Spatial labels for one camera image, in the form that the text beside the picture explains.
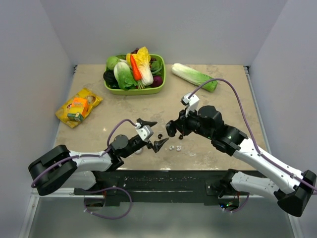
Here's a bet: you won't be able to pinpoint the yellow snack bag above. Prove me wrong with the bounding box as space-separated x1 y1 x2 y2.
55 88 103 128

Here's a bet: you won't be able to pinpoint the round green vegetable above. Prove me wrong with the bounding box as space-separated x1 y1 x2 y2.
106 56 121 70

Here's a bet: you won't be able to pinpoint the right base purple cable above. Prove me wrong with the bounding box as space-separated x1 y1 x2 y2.
222 193 250 214

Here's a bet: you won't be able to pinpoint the dark black vegetable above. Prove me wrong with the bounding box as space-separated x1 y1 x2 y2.
103 70 117 87

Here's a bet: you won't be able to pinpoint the green white bok choy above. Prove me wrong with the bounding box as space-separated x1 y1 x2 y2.
113 62 137 90

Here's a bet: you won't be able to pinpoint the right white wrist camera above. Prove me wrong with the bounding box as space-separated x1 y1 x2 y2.
181 93 199 117

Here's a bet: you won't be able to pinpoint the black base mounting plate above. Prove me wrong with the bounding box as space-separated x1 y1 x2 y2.
74 170 243 209

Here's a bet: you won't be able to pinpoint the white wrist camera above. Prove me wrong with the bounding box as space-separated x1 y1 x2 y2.
135 122 154 142
181 93 199 117

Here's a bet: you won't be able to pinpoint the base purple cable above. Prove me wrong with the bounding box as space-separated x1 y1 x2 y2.
222 193 250 214
79 185 133 220

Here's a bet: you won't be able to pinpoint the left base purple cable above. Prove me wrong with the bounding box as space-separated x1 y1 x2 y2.
79 185 133 220

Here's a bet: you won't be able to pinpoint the green plastic vegetable tray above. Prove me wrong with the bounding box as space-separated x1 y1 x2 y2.
104 54 166 96

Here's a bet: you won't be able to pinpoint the orange toy carrot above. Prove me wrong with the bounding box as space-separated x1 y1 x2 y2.
130 54 142 81

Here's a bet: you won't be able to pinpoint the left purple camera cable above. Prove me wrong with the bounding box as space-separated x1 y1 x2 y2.
30 119 138 188

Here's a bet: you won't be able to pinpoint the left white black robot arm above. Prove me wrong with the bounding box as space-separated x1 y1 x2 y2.
28 119 167 196

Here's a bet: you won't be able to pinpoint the purple beet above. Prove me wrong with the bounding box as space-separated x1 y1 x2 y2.
151 75 163 88

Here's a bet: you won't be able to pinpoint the dark green spinach leaves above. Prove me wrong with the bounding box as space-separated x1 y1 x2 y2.
150 60 163 76

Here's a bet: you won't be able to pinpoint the yellow leaf cabbage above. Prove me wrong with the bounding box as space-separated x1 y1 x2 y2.
126 47 153 86

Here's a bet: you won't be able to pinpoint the orange green small box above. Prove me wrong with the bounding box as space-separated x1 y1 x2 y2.
67 98 89 122

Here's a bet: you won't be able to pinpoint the aluminium front rail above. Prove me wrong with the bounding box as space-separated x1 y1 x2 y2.
31 185 105 198

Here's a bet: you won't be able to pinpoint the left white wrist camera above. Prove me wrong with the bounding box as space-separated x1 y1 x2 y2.
135 122 154 142

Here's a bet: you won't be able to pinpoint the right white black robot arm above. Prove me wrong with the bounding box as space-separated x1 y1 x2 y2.
165 106 317 217

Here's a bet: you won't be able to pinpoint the napa cabbage on table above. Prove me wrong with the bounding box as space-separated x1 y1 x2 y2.
171 63 212 86

